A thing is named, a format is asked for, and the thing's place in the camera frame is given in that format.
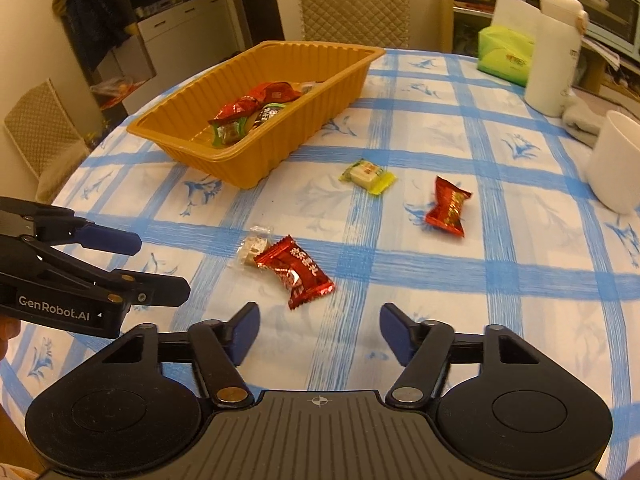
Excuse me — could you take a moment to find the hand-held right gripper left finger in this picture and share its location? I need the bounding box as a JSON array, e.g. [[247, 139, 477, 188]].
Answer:
[[99, 301, 262, 408]]

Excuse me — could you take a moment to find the brown candy with green wrapper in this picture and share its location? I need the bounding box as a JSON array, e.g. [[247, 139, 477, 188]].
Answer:
[[210, 119, 249, 149]]

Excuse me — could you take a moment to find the beige quilted chair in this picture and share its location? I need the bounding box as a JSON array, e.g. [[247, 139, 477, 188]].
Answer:
[[293, 0, 411, 51], [4, 78, 94, 204]]

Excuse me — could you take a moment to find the person's left hand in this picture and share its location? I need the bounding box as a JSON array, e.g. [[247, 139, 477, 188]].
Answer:
[[0, 316, 22, 362]]

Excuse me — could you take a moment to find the white thermos bottle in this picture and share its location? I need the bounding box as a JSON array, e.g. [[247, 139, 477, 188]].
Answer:
[[524, 0, 591, 118]]

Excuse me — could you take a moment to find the blue checked tablecloth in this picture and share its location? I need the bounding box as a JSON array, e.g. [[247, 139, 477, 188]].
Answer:
[[0, 47, 640, 480]]

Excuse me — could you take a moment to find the plain red candy packet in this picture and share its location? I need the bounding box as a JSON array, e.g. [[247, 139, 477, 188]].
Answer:
[[207, 97, 261, 124]]

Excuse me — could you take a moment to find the dark brown door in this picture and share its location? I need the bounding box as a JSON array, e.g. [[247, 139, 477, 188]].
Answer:
[[215, 0, 286, 57]]

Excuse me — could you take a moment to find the yellow-green candy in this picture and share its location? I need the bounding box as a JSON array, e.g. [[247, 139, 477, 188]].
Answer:
[[340, 158, 398, 196]]

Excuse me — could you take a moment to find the dark candy bar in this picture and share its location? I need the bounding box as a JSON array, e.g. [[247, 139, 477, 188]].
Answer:
[[250, 102, 289, 131]]

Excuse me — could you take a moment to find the white cabinet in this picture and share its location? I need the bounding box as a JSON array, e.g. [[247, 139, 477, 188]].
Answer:
[[120, 0, 241, 82]]

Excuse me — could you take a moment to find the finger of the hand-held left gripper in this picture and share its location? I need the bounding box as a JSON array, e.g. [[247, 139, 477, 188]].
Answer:
[[20, 236, 191, 311], [0, 197, 142, 256]]

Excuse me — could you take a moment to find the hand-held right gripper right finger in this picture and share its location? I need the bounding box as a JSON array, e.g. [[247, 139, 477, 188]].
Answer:
[[379, 302, 545, 408]]

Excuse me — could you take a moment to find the white cup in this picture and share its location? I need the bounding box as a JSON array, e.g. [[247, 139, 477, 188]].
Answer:
[[585, 110, 640, 216]]

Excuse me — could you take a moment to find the tan candy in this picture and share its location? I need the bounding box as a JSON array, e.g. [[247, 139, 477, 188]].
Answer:
[[236, 226, 275, 267]]

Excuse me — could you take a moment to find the orange ribbed plastic tray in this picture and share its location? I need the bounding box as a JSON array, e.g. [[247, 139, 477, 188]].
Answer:
[[126, 41, 387, 190]]

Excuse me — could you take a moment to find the red candy with white print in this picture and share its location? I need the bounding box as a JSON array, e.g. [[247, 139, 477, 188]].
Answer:
[[254, 235, 337, 311]]

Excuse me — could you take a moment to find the large red snack packet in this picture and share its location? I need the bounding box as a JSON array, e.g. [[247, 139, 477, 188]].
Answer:
[[239, 82, 304, 106]]

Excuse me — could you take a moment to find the grey cloth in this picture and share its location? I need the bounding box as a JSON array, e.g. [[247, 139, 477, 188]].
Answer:
[[561, 95, 609, 149]]

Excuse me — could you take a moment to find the red plastic bag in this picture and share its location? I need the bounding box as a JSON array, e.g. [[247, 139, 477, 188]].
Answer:
[[90, 76, 151, 109]]

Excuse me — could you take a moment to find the red candy with gold print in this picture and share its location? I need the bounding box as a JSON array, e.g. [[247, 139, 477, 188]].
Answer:
[[424, 176, 474, 239]]

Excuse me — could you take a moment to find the dark hanging clothing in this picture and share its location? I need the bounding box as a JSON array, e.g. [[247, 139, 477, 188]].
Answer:
[[52, 0, 127, 69]]

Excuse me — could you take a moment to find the green tissue pack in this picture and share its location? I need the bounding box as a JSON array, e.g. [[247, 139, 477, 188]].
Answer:
[[476, 26, 536, 88]]

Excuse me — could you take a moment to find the wooden shelf unit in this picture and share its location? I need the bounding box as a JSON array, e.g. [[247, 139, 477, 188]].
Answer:
[[437, 0, 640, 111]]

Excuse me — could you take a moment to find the light blue toaster oven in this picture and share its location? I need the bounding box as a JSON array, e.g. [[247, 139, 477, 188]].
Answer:
[[562, 0, 640, 59]]

